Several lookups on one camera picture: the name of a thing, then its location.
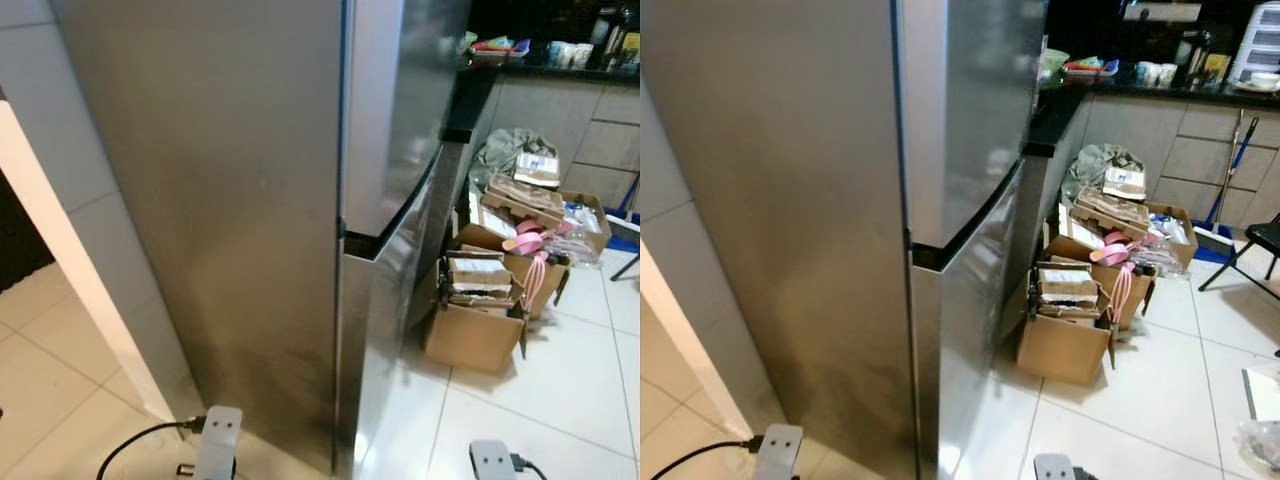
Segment clear plastic bag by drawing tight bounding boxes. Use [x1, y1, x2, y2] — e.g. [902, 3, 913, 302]
[1235, 420, 1280, 471]

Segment pink strap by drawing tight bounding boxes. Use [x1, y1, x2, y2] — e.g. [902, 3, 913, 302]
[522, 250, 549, 311]
[1110, 262, 1136, 326]

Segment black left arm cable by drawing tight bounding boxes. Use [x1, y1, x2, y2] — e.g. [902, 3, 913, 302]
[97, 418, 208, 480]
[650, 435, 766, 480]

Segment silver two-door refrigerator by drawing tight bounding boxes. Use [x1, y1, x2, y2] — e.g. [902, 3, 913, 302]
[640, 0, 1046, 480]
[50, 0, 473, 479]

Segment white flat board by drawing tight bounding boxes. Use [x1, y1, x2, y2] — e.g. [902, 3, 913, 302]
[1240, 365, 1280, 423]

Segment crumpled grey green bag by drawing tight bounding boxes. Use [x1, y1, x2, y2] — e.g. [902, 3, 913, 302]
[1068, 143, 1146, 206]
[475, 128, 561, 191]

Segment grey kitchen counter cabinet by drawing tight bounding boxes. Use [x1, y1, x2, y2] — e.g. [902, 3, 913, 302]
[1020, 75, 1280, 236]
[440, 60, 641, 216]

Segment flattened cardboard sheet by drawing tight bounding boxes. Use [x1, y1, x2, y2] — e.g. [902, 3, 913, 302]
[487, 175, 566, 226]
[1075, 190, 1156, 241]

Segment small cardboard box white label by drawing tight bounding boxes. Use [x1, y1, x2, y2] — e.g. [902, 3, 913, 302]
[1100, 165, 1148, 201]
[513, 150, 561, 188]

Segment white plastic drawer unit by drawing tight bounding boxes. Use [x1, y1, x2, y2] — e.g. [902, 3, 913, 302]
[1230, 0, 1280, 86]

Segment open cardboard box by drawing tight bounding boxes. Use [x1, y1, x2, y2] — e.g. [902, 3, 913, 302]
[455, 195, 571, 321]
[1045, 205, 1156, 331]

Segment large plain cardboard box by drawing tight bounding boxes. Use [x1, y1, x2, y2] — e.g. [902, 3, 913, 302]
[1017, 310, 1113, 387]
[425, 300, 528, 376]

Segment stacked labelled cardboard parcels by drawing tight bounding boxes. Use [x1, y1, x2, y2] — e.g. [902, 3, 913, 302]
[440, 250, 521, 311]
[1030, 262, 1106, 321]

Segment black foam puzzle mat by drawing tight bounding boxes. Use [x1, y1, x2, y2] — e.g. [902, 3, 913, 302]
[0, 168, 57, 294]

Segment cardboard box with clear plastic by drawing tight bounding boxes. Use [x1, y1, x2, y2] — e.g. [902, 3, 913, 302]
[560, 190, 613, 263]
[1148, 203, 1199, 273]

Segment dark steel kettle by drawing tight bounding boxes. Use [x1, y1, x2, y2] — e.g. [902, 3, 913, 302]
[590, 8, 626, 71]
[1175, 30, 1213, 86]

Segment white rectangular wall fixture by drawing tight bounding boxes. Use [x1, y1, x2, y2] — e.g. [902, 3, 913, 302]
[1122, 2, 1203, 23]

